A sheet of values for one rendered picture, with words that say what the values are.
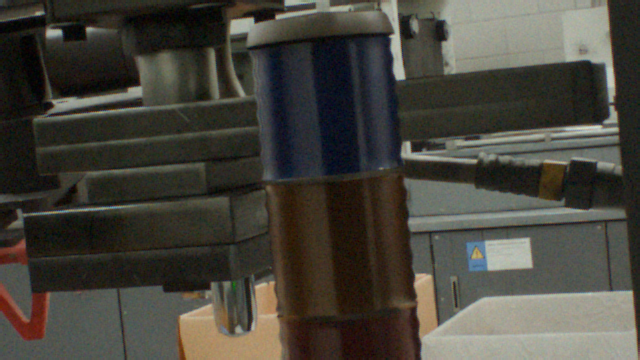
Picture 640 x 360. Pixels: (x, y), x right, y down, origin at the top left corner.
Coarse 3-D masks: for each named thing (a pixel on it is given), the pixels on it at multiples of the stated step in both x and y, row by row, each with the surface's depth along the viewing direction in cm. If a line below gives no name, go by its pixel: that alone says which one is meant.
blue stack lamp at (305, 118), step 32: (256, 64) 33; (288, 64) 32; (320, 64) 31; (352, 64) 32; (384, 64) 32; (256, 96) 33; (288, 96) 32; (320, 96) 32; (352, 96) 32; (384, 96) 32; (288, 128) 32; (320, 128) 32; (352, 128) 32; (384, 128) 32; (288, 160) 32; (320, 160) 32; (352, 160) 32; (384, 160) 32
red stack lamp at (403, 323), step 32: (288, 320) 33; (320, 320) 32; (352, 320) 32; (384, 320) 32; (416, 320) 33; (288, 352) 33; (320, 352) 32; (352, 352) 32; (384, 352) 32; (416, 352) 33
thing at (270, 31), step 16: (304, 16) 32; (320, 16) 31; (336, 16) 31; (352, 16) 32; (368, 16) 32; (384, 16) 33; (256, 32) 32; (272, 32) 32; (288, 32) 32; (304, 32) 31; (320, 32) 31; (336, 32) 31; (352, 32) 31; (368, 32) 32; (384, 32) 32; (256, 48) 33
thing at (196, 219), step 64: (192, 64) 60; (576, 64) 52; (64, 128) 59; (128, 128) 58; (192, 128) 57; (256, 128) 56; (448, 128) 54; (512, 128) 53; (128, 192) 57; (192, 192) 56; (256, 192) 56; (64, 256) 56; (128, 256) 55; (192, 256) 54; (256, 256) 56; (256, 320) 57
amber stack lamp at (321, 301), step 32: (288, 192) 32; (320, 192) 32; (352, 192) 32; (384, 192) 32; (288, 224) 32; (320, 224) 32; (352, 224) 32; (384, 224) 32; (288, 256) 32; (320, 256) 32; (352, 256) 32; (384, 256) 32; (288, 288) 32; (320, 288) 32; (352, 288) 32; (384, 288) 32
